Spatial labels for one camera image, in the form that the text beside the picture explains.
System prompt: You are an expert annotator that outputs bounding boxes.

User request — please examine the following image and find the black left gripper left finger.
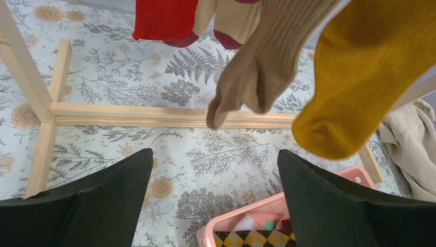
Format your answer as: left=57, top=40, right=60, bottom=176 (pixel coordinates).
left=1, top=148, right=153, bottom=246

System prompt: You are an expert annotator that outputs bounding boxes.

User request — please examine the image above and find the beige maroon striped sock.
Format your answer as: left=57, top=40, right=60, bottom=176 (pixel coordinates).
left=164, top=0, right=261, bottom=50

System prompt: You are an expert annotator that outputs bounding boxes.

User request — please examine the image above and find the mustard yellow sock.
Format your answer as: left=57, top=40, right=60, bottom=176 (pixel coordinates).
left=292, top=0, right=435, bottom=160

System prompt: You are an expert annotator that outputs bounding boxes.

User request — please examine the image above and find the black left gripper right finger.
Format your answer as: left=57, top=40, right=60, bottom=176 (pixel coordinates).
left=277, top=150, right=435, bottom=247

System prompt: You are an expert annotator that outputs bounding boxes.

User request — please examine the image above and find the wooden rack frame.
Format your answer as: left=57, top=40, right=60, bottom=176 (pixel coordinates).
left=1, top=1, right=435, bottom=198

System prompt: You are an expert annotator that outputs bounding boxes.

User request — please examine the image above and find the red sock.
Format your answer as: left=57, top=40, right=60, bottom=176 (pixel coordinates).
left=132, top=0, right=198, bottom=41

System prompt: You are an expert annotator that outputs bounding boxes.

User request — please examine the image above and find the brown yellow argyle sock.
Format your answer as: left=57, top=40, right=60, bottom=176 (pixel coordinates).
left=213, top=230, right=297, bottom=247

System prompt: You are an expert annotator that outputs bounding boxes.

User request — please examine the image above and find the beige cloth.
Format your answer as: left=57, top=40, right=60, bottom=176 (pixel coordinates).
left=379, top=99, right=435, bottom=202

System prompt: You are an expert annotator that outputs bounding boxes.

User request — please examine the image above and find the tan ribbed sock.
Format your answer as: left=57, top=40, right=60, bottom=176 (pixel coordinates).
left=206, top=0, right=339, bottom=130

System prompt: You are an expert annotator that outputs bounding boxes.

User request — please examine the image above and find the pink patterned sock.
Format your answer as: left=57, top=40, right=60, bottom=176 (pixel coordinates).
left=233, top=213, right=290, bottom=231

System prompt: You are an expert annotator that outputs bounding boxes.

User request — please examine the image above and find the pink basket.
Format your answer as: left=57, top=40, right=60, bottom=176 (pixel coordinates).
left=195, top=165, right=377, bottom=247

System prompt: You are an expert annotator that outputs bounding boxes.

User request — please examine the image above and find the floral table mat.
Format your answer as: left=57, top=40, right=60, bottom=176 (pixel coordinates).
left=6, top=1, right=361, bottom=246

